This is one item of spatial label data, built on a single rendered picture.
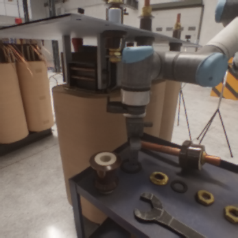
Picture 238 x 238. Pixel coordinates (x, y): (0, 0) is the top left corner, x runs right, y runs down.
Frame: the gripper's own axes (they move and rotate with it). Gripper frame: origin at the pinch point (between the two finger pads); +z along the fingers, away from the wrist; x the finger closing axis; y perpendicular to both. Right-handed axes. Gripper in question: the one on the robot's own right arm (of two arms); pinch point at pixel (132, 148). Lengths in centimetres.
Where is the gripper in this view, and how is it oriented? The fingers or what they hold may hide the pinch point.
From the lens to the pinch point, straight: 60.2
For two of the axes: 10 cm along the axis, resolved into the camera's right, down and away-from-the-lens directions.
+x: 0.0, -3.9, 9.2
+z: -0.2, 9.2, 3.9
